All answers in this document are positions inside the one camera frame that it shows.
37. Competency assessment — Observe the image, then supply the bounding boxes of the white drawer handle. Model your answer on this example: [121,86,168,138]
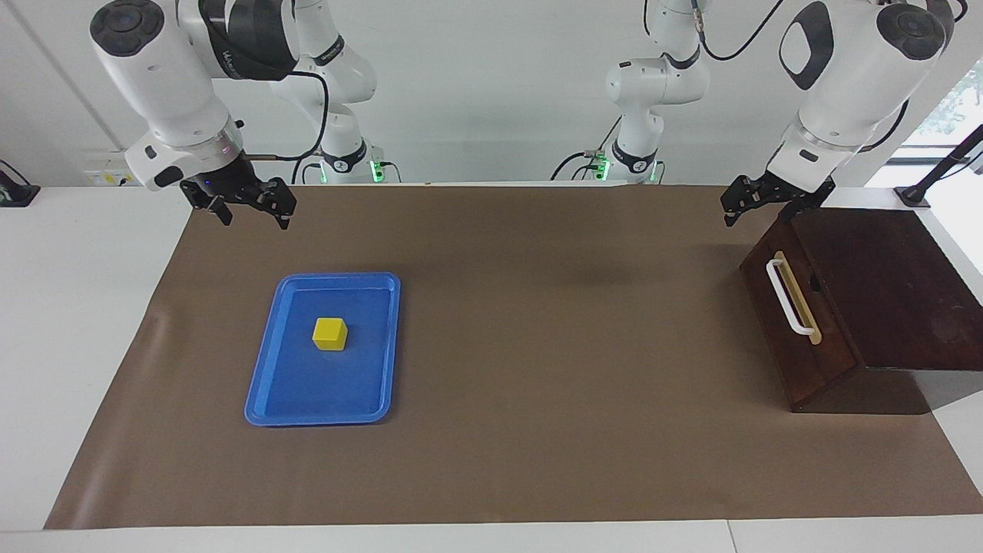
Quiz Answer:
[766,260,816,337]

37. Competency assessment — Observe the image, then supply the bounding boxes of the beige handle backing plate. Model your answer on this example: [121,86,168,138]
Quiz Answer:
[773,251,823,346]

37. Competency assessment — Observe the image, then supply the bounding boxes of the yellow cube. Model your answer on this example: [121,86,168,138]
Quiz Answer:
[312,316,349,353]

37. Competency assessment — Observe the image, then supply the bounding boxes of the dark wooden drawer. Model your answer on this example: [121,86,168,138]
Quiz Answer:
[740,209,862,414]

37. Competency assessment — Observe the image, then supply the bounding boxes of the dark wooden drawer cabinet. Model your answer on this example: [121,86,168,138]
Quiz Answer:
[740,206,983,416]

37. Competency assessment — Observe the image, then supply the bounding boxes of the black pole stand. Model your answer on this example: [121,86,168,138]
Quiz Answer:
[895,123,983,210]

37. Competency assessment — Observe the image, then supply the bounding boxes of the blue plastic tray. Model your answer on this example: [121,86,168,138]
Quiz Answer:
[244,272,402,428]

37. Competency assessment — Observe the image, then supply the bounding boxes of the black desk clamp object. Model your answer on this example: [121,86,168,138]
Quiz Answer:
[0,159,41,208]

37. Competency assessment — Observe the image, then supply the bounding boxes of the brown paper table mat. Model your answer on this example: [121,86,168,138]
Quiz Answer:
[44,183,983,531]

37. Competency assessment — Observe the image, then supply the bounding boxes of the black base cable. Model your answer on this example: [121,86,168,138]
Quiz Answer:
[550,115,621,184]
[290,151,325,185]

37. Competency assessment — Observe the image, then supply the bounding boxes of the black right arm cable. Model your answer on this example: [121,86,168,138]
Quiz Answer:
[244,68,332,164]

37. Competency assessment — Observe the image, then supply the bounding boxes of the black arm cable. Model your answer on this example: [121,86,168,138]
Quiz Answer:
[244,68,332,164]
[690,0,912,154]

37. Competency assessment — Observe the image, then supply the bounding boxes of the white wall socket box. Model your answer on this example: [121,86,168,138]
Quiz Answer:
[83,149,159,187]

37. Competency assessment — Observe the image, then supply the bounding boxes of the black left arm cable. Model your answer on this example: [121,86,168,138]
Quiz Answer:
[690,0,912,154]

